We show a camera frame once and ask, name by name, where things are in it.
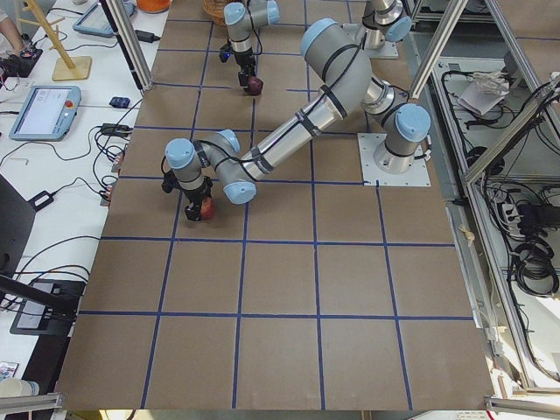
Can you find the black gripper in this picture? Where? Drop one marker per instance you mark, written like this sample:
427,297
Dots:
244,60
198,196

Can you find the black power adapter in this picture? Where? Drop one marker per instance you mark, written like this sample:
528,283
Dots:
41,200

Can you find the wicker basket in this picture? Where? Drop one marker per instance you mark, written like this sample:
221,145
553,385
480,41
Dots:
215,10

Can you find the near teach pendant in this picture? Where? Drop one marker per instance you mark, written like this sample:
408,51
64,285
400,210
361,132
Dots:
47,114

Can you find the wooden stand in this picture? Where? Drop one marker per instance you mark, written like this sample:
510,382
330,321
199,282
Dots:
67,68

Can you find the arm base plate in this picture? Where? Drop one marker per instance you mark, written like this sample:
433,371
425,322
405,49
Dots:
385,50
381,168

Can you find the teach pendant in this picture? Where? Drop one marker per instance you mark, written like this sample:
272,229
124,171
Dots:
47,114
94,22

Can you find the far teach pendant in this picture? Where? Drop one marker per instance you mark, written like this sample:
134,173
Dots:
94,22

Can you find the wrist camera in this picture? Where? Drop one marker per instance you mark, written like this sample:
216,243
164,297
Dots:
225,53
169,182

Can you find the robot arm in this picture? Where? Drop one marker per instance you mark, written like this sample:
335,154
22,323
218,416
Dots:
383,22
348,84

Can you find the red yellow apple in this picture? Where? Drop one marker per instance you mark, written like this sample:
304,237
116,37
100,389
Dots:
207,209

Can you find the dark red apple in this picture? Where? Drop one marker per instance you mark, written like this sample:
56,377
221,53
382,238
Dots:
254,86

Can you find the small blue device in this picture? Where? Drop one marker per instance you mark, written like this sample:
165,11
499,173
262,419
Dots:
119,102

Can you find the orange bucket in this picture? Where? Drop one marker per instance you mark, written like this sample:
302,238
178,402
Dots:
153,6

